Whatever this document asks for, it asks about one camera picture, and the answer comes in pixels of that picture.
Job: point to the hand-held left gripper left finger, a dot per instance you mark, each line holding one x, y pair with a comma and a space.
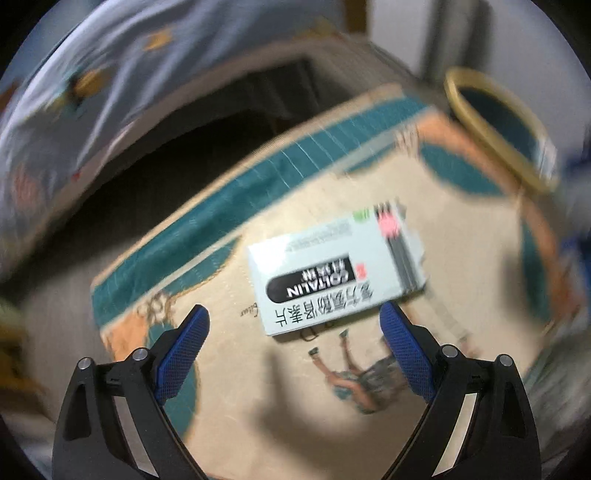
182, 357

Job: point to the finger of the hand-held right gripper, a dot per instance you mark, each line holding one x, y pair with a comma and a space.
576, 164
575, 244

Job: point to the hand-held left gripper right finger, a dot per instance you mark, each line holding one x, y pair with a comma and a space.
408, 353

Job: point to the teal bin with yellow rim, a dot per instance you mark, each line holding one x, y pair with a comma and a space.
498, 115

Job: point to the white medicine box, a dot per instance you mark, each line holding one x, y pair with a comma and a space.
323, 272

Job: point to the printed beige and teal mat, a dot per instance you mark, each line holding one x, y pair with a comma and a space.
461, 230

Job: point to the bed with cartoon duvet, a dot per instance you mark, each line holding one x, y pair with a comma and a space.
138, 69

